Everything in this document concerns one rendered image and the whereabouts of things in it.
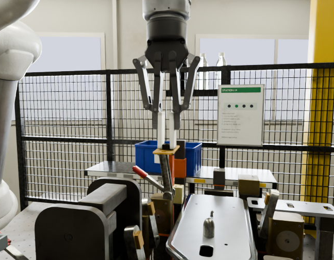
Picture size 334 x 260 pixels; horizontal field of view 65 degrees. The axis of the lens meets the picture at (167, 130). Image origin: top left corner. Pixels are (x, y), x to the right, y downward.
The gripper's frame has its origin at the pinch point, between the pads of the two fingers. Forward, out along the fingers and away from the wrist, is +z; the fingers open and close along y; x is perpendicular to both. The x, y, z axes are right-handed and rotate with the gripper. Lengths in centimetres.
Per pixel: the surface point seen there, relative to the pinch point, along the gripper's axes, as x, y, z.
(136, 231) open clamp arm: 0.1, -6.6, 21.4
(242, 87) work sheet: 86, 20, -12
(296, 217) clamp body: 25.7, 31.1, 26.4
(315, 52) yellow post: 89, 53, -29
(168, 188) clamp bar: 30.8, -6.0, 22.5
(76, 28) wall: 223, -150, -86
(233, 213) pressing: 35.2, 14.7, 31.1
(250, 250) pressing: 13.8, 17.9, 30.9
